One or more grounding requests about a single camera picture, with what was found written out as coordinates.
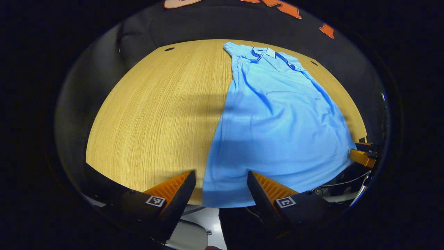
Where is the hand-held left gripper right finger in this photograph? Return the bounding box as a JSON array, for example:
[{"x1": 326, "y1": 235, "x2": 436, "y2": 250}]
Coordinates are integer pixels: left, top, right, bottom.
[{"x1": 247, "y1": 170, "x2": 334, "y2": 240}]

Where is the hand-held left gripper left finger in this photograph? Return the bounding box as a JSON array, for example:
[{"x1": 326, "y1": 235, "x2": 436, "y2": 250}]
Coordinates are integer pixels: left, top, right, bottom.
[{"x1": 103, "y1": 170, "x2": 197, "y2": 244}]

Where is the light blue T-shirt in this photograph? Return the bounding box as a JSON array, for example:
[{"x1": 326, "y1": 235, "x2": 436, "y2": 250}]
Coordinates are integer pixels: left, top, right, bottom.
[{"x1": 202, "y1": 42, "x2": 358, "y2": 209}]

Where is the white chair base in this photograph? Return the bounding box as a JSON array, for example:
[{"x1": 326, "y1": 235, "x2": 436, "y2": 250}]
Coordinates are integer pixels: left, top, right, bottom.
[{"x1": 166, "y1": 205, "x2": 226, "y2": 250}]

